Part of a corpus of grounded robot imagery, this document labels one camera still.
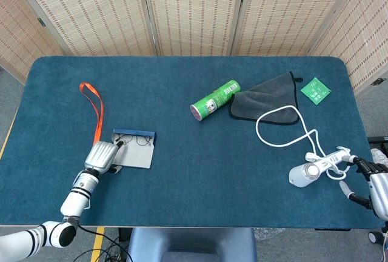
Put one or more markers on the blue glasses case grey lining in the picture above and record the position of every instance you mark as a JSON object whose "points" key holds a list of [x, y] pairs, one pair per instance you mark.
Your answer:
{"points": [[136, 157]]}

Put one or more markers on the green cylindrical snack can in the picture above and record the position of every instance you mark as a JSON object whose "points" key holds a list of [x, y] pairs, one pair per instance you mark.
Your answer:
{"points": [[215, 99]]}

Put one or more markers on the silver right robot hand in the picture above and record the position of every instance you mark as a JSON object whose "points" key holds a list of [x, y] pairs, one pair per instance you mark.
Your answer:
{"points": [[380, 192]]}

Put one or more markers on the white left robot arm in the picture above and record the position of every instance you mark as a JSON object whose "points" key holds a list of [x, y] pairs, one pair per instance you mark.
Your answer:
{"points": [[78, 198]]}

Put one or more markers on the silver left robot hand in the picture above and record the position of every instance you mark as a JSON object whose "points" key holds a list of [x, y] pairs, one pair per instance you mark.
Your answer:
{"points": [[100, 156]]}

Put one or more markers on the woven bamboo folding screen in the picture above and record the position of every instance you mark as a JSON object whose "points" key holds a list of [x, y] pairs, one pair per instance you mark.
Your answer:
{"points": [[194, 13]]}

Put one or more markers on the black table leg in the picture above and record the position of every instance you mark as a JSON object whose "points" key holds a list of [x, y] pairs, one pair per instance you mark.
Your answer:
{"points": [[123, 234]]}

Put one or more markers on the blue table cover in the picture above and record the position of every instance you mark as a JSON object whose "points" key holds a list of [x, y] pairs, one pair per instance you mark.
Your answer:
{"points": [[212, 159]]}

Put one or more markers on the white caster wheel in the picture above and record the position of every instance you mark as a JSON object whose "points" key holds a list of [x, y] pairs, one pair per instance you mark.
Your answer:
{"points": [[374, 237]]}

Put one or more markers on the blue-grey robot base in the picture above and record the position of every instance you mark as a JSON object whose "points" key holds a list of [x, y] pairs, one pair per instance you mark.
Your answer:
{"points": [[194, 243]]}

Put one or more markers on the grey cloth with black trim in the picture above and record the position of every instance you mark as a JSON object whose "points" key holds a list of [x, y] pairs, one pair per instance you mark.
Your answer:
{"points": [[266, 101]]}

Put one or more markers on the green foil packet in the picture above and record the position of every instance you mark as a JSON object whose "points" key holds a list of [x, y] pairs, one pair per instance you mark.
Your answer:
{"points": [[315, 90]]}

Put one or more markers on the thin dark-framed eyeglasses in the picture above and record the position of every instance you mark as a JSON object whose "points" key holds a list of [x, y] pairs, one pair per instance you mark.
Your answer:
{"points": [[141, 141]]}

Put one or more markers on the clear badge holder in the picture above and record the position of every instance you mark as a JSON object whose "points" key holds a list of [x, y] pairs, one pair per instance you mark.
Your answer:
{"points": [[88, 205]]}

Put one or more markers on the black stand base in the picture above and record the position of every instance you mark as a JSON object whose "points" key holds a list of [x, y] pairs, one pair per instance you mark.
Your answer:
{"points": [[379, 140]]}

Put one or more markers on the white hair dryer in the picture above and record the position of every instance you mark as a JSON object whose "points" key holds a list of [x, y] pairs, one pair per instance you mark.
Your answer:
{"points": [[300, 177]]}

